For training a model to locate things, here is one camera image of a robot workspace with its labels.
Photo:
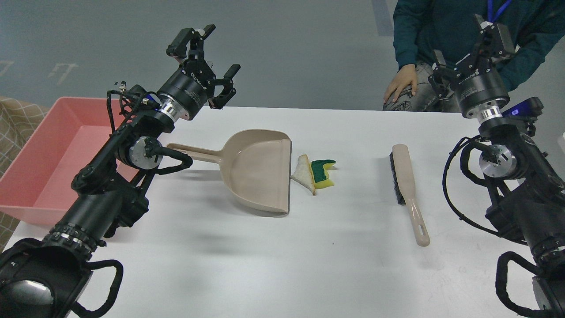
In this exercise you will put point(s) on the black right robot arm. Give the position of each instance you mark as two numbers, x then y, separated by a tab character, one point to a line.
526	193

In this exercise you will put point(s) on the person in teal sweater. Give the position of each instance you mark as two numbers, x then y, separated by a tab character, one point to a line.
420	26

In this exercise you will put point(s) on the beige checkered cloth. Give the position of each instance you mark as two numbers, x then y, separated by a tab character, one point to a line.
18	120

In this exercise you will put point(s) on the beige hand brush black bristles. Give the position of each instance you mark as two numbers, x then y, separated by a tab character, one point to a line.
405	190

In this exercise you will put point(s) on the beige plastic dustpan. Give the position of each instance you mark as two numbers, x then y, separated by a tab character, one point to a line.
255	165

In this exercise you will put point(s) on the person's bare hand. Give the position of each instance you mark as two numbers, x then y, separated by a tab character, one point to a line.
405	77

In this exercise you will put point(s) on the pink plastic bin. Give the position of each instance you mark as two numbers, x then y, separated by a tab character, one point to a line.
36	188

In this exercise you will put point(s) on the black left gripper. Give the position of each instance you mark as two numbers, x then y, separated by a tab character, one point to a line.
189	88

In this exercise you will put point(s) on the toy bread slice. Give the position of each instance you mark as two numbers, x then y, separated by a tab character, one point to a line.
303	174

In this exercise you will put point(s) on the yellow green sponge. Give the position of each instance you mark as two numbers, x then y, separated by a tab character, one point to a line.
321	177

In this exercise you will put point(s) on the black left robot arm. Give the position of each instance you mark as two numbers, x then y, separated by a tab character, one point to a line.
53	277

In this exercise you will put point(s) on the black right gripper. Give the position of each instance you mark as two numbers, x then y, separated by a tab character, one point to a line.
478	88

